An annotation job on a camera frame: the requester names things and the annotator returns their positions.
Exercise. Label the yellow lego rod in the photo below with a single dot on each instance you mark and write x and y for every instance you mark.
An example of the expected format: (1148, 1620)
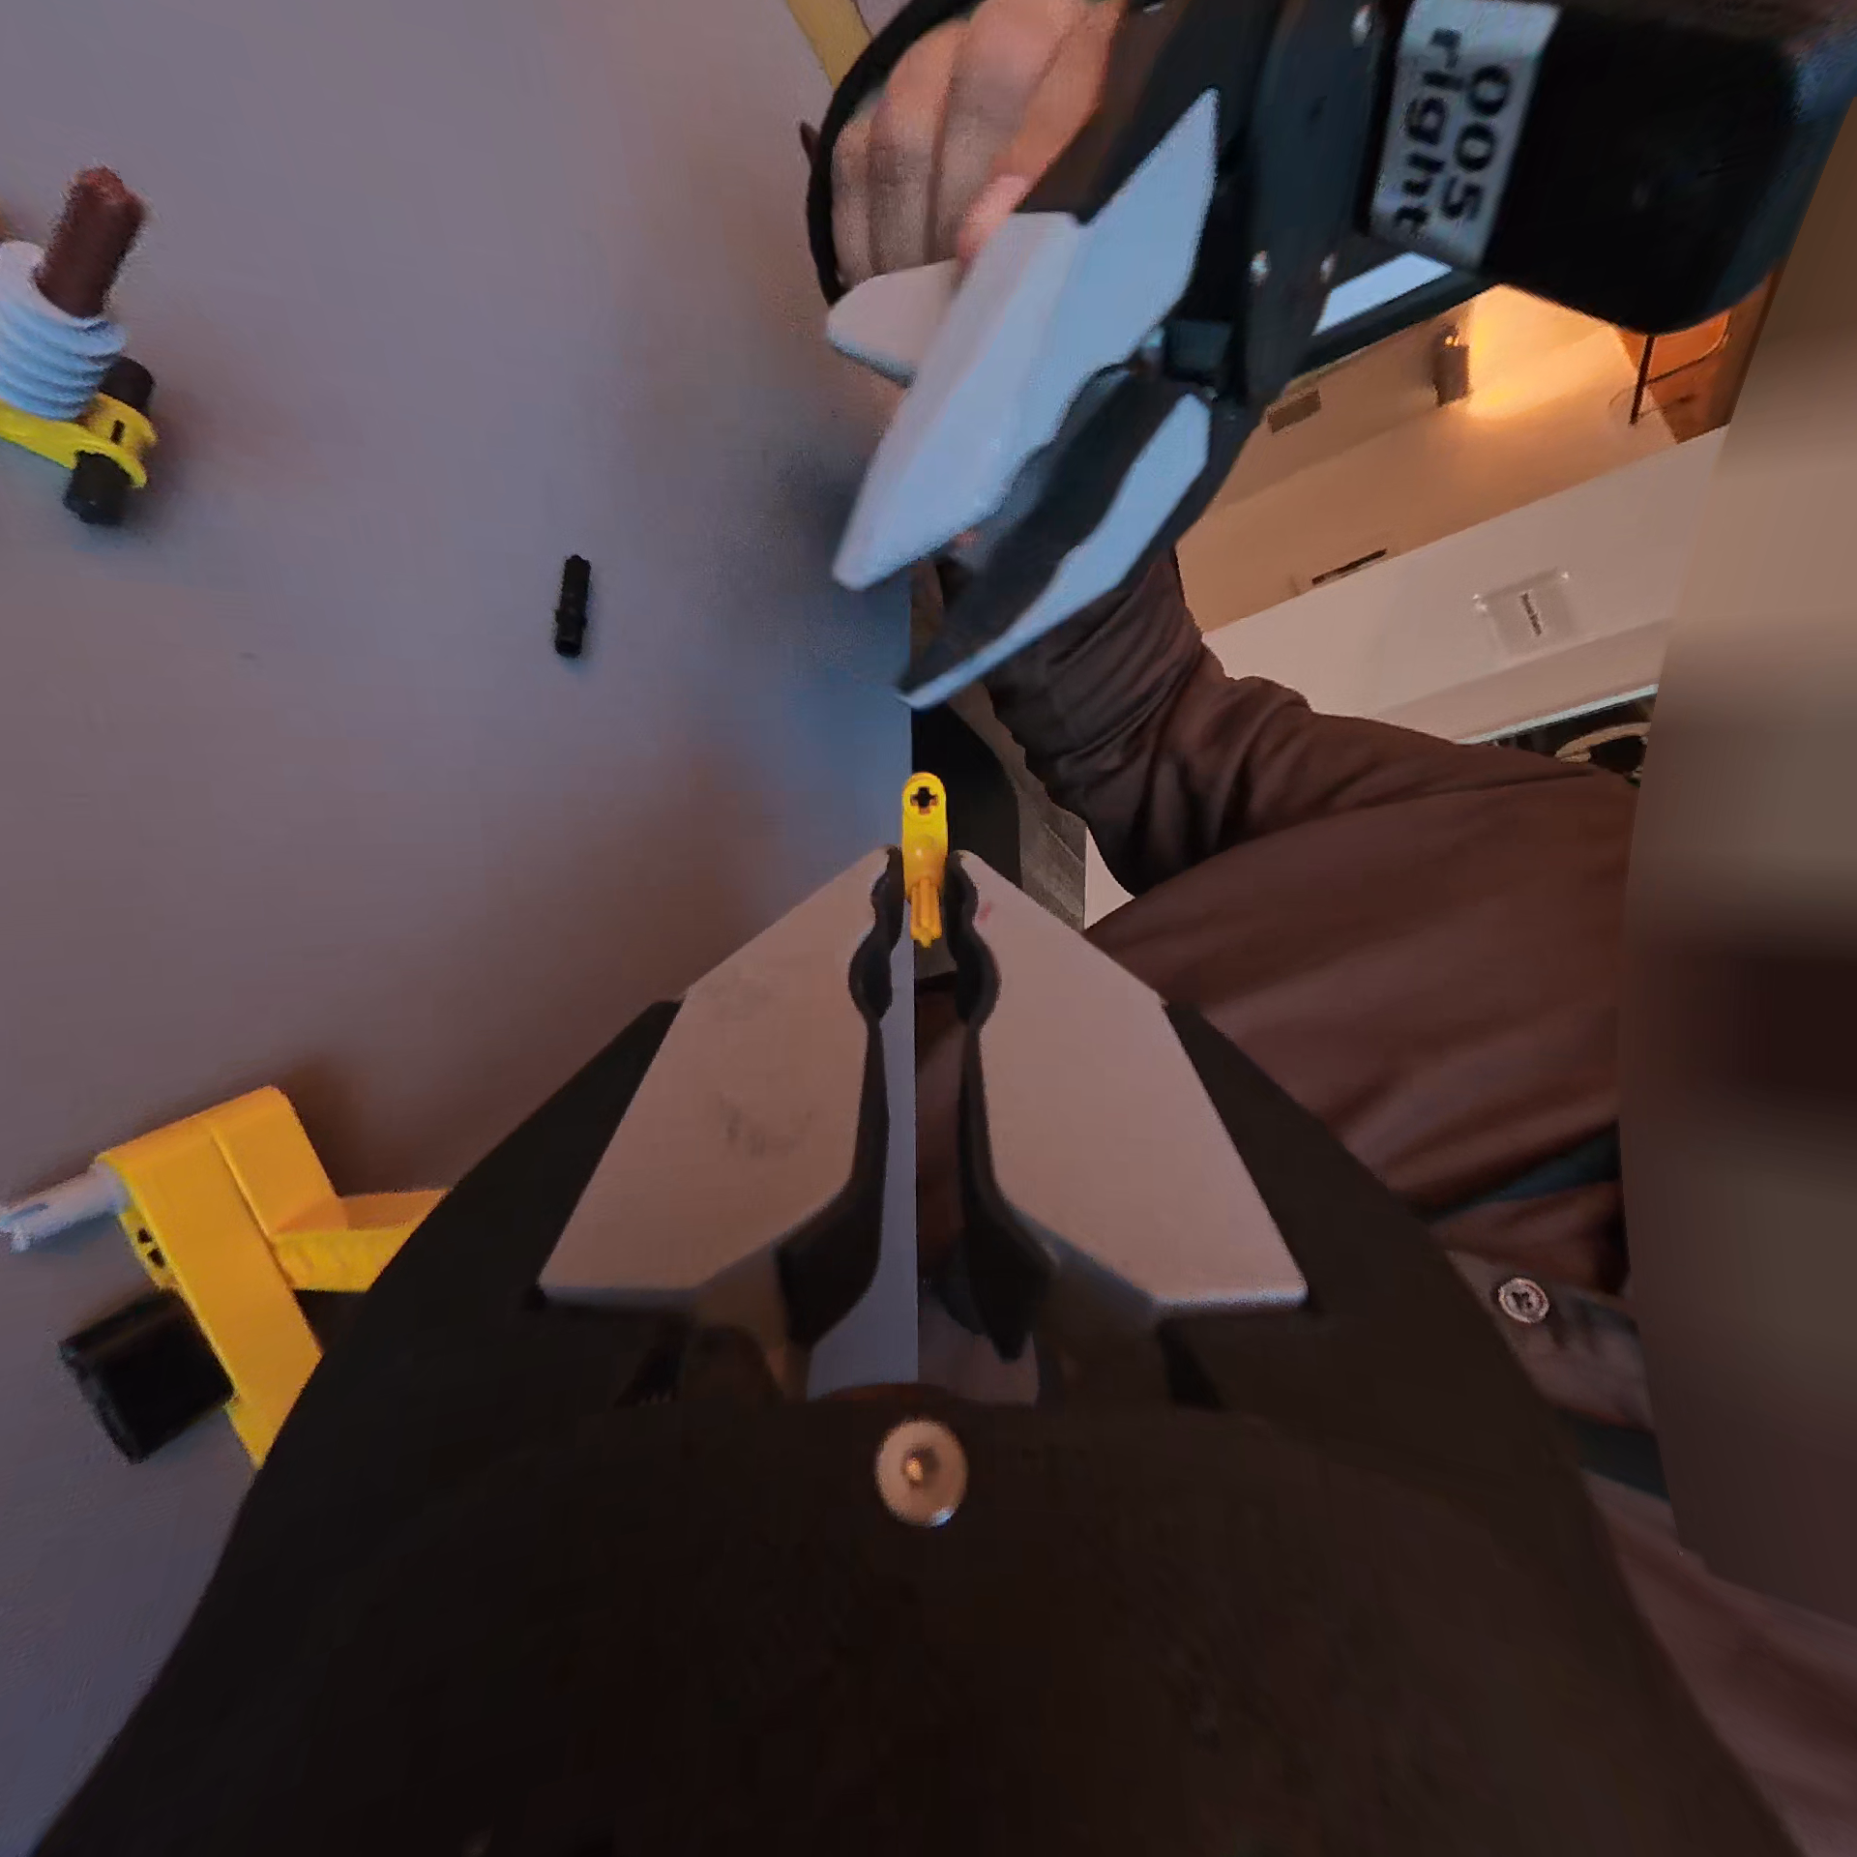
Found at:
(827, 35)

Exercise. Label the person's right forearm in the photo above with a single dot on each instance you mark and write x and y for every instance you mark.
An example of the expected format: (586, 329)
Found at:
(1275, 784)

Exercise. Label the large yellow lego assembly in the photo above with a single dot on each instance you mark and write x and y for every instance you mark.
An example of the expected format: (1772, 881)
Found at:
(218, 1236)

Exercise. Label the person's right hand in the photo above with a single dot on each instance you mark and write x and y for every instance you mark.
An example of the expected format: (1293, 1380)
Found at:
(959, 115)

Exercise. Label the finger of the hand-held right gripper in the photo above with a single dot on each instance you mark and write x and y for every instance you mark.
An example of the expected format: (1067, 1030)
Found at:
(1144, 503)
(1015, 366)

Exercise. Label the white counter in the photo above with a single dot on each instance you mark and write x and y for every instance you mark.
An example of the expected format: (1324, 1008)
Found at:
(1381, 581)

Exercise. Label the small wall fixture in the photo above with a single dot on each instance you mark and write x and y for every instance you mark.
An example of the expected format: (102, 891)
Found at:
(1455, 366)

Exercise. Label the black lego pin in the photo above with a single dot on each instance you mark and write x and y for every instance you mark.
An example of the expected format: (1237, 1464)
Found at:
(572, 609)

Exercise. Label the small yellow lego connector piece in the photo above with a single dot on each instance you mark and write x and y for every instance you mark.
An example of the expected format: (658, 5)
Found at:
(921, 819)

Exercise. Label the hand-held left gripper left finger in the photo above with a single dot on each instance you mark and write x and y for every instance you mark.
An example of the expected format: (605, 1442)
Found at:
(679, 1144)

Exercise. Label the person's brown clothing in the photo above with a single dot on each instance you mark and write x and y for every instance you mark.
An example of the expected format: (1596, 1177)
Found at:
(1381, 1056)

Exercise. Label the lego assembly with grey spring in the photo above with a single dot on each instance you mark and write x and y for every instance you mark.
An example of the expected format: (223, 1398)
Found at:
(58, 349)

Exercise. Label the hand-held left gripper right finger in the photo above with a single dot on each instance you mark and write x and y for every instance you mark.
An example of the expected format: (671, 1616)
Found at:
(1131, 1144)

